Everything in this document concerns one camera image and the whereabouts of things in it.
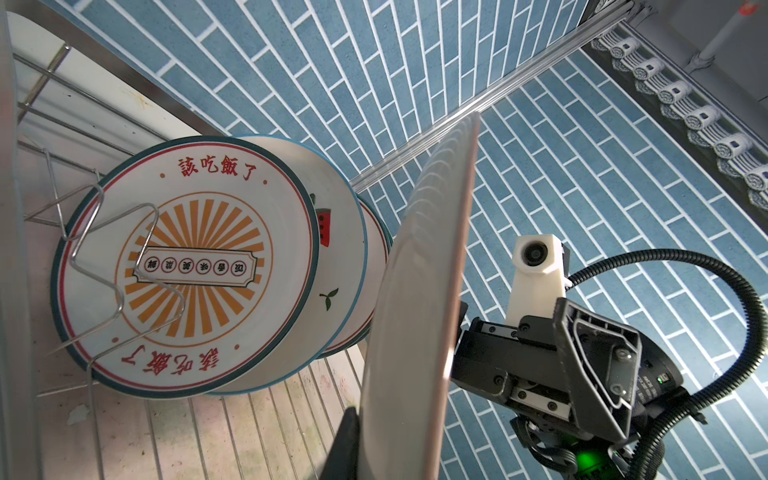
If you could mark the sunburst red text plate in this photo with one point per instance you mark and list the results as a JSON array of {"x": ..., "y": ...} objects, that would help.
[{"x": 184, "y": 267}]

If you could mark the watermelon print plate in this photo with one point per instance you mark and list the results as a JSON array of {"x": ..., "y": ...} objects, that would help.
[{"x": 340, "y": 273}]

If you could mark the metal wire dish rack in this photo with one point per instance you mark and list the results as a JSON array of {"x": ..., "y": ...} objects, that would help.
[{"x": 91, "y": 431}]

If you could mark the aluminium corner post right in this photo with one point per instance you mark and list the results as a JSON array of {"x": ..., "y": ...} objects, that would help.
[{"x": 565, "y": 46}]

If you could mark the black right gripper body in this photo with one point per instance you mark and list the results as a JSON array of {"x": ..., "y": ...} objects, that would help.
[{"x": 518, "y": 368}]

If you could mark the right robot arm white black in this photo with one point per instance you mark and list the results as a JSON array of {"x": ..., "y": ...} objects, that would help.
[{"x": 584, "y": 456}]

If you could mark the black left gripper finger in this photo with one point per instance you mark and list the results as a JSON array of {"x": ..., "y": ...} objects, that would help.
[{"x": 342, "y": 458}]

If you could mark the white cable comb strip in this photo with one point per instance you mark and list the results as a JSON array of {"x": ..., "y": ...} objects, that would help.
[{"x": 738, "y": 153}]

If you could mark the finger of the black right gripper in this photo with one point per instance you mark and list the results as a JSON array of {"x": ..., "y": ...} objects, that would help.
[{"x": 600, "y": 359}]

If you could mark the red rim white plate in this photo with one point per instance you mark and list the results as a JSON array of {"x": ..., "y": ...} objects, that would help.
[{"x": 358, "y": 325}]

